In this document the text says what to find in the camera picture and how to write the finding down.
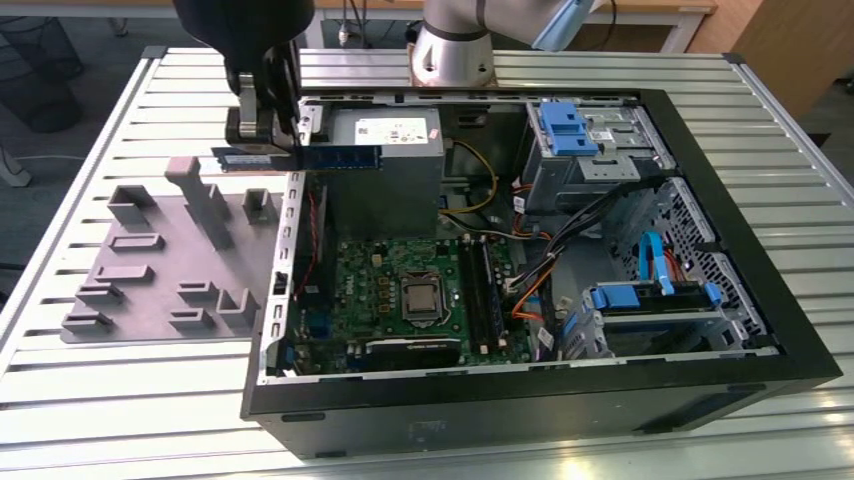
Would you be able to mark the green motherboard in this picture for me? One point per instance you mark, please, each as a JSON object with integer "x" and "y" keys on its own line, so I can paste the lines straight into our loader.
{"x": 363, "y": 280}

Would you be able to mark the black graphics card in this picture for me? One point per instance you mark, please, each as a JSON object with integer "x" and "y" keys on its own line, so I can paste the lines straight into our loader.
{"x": 413, "y": 355}

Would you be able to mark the grey power supply unit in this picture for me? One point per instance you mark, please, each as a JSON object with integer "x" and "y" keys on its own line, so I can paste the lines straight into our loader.
{"x": 380, "y": 200}

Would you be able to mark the metal optical drive cage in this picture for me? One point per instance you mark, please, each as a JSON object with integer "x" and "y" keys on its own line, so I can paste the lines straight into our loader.
{"x": 613, "y": 170}

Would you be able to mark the silver CPU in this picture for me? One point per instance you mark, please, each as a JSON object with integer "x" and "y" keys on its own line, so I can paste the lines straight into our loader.
{"x": 421, "y": 299}

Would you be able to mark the black RAM slot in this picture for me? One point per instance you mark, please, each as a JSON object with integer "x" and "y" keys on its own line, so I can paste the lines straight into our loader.
{"x": 472, "y": 295}

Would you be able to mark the blue optical drive latch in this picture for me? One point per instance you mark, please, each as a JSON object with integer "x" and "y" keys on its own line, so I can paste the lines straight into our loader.
{"x": 567, "y": 135}

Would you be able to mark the black mesh trash bin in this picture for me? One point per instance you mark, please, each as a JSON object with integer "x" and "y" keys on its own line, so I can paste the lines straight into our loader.
{"x": 40, "y": 90}

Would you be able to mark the grey parts rack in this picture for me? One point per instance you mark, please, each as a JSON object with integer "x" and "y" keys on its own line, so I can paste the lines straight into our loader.
{"x": 166, "y": 260}

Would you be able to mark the black open PC case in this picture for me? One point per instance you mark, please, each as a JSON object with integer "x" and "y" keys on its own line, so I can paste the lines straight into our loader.
{"x": 533, "y": 400}

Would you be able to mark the white stand foot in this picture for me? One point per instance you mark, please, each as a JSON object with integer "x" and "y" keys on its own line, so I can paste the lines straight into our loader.
{"x": 13, "y": 172}

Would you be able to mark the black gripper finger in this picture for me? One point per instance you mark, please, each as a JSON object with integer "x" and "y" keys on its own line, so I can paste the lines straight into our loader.
{"x": 260, "y": 130}
{"x": 282, "y": 75}

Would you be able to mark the wooden cabinet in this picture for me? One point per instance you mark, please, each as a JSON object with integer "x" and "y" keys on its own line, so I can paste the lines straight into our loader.
{"x": 787, "y": 50}

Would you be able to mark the CPU socket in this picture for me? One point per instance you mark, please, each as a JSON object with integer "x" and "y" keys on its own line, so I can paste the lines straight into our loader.
{"x": 421, "y": 275}

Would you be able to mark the hard disk in blue carrier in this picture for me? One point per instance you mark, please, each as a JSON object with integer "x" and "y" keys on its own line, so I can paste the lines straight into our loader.
{"x": 616, "y": 297}

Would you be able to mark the metal disk bay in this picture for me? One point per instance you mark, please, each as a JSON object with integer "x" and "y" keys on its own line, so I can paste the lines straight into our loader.
{"x": 667, "y": 320}

